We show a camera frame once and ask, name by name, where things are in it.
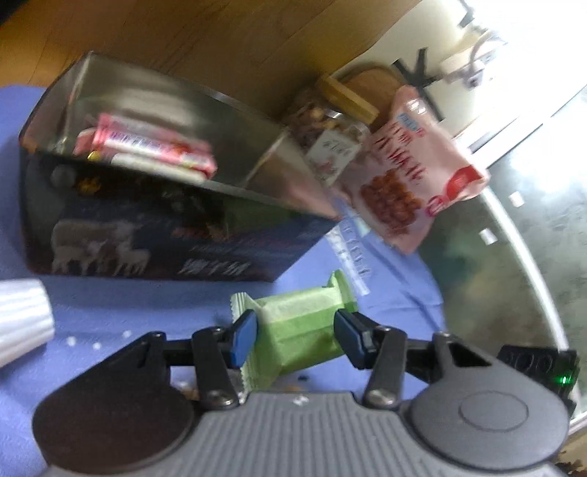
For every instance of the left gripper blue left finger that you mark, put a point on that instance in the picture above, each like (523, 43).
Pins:
(215, 351)

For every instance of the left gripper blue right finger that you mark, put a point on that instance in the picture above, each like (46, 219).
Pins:
(380, 349)

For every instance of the light green snack bar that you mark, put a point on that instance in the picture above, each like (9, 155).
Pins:
(295, 330)

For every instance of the white yellow-lid jelly cup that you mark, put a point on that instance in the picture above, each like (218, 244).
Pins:
(26, 318)

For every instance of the pink wafer bar pack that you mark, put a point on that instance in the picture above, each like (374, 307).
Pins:
(139, 146)

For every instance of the blue printed tablecloth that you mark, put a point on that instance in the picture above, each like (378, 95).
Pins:
(95, 317)

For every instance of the black sheep print box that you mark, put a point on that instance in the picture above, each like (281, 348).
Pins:
(260, 213)

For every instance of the pink twisted snack bag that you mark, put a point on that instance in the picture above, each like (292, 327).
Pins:
(408, 172)

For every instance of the peanut jar with gold lid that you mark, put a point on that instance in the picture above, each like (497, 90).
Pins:
(330, 122)

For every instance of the round woven wooden board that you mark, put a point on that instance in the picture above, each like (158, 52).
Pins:
(377, 84)

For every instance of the black tape cross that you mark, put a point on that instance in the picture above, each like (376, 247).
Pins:
(420, 80)

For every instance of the wooden panel board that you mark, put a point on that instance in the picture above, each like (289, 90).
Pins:
(259, 52)

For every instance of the white wall charger with cable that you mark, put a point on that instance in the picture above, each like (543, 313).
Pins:
(468, 62)

